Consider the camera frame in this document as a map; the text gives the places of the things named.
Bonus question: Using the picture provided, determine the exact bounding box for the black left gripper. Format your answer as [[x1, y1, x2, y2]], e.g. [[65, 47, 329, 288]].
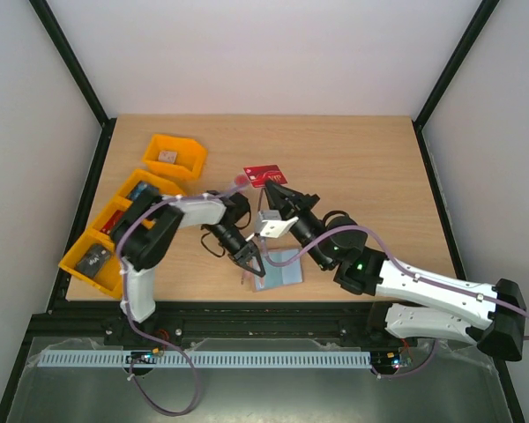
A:
[[208, 225, 266, 278]]

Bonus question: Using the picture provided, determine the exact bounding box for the pink card holder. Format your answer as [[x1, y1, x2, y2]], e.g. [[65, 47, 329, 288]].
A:
[[241, 249, 303, 292]]

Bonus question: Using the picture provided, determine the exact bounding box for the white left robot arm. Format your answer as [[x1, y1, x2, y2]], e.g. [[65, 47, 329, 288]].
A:
[[109, 189, 265, 323]]

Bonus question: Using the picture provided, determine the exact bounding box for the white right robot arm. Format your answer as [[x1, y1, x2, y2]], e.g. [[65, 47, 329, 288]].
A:
[[263, 181, 526, 361]]

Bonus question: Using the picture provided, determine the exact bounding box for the blue card stack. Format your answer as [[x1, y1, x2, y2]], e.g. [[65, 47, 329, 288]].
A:
[[126, 181, 159, 202]]

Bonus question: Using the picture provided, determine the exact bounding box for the red card stack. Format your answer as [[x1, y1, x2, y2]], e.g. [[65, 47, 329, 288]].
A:
[[100, 210, 123, 235]]

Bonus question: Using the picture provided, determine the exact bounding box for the black card stack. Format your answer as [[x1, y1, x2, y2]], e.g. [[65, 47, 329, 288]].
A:
[[75, 243, 112, 278]]

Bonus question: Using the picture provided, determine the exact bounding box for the yellow bin top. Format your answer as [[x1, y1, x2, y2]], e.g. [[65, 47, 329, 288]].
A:
[[142, 134, 208, 182]]

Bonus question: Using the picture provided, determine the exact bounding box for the yellow bin bottom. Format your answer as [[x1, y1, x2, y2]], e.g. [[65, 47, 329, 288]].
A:
[[59, 229, 123, 300]]

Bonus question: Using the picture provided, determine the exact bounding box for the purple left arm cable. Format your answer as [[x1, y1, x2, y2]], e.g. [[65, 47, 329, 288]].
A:
[[114, 184, 252, 416]]

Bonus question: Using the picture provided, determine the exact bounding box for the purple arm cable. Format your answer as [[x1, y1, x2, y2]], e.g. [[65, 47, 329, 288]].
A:
[[255, 193, 529, 381], [114, 184, 252, 416]]

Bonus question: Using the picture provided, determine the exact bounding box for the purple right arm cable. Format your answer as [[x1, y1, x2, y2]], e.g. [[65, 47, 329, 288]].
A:
[[255, 193, 529, 381]]

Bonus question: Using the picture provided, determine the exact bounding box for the grey slotted cable duct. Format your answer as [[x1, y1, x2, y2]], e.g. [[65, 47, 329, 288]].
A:
[[37, 350, 371, 369]]

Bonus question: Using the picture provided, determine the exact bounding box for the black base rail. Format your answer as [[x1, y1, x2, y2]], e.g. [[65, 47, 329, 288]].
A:
[[26, 301, 402, 349]]

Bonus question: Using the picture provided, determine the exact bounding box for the black right frame post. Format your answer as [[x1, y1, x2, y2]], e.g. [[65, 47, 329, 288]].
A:
[[413, 0, 502, 133]]

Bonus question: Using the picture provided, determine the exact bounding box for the black frame post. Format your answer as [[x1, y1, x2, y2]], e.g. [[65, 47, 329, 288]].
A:
[[28, 0, 111, 131], [413, 0, 502, 133]]

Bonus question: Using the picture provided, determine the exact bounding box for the black left frame post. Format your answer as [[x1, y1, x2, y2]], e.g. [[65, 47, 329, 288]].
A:
[[28, 0, 111, 131]]

